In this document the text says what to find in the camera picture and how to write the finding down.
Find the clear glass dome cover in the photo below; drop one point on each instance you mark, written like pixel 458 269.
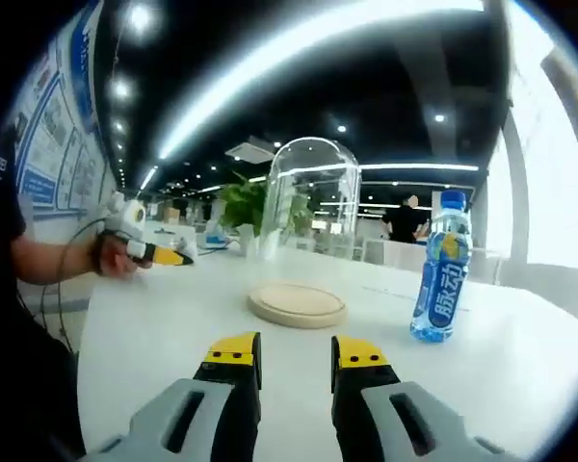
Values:
pixel 318 159

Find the blue Mizone drink bottle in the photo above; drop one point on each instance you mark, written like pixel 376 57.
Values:
pixel 440 298

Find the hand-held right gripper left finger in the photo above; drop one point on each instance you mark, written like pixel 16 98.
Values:
pixel 183 423

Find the white plant pot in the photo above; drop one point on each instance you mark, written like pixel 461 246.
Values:
pixel 248 240

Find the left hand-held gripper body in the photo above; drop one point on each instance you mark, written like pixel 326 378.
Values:
pixel 123 219

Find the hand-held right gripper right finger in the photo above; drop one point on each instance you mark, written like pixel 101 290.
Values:
pixel 390 423

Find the green leafy plant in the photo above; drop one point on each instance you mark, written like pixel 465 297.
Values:
pixel 243 204

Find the round wooden base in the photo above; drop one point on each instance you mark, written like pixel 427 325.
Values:
pixel 296 318

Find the person in black shirt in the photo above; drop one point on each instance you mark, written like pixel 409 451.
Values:
pixel 9 361

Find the person's left hand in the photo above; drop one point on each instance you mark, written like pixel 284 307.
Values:
pixel 115 262

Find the long ceiling light strip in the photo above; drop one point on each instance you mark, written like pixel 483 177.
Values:
pixel 279 62

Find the blue white wall poster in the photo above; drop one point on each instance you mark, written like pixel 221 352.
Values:
pixel 53 144

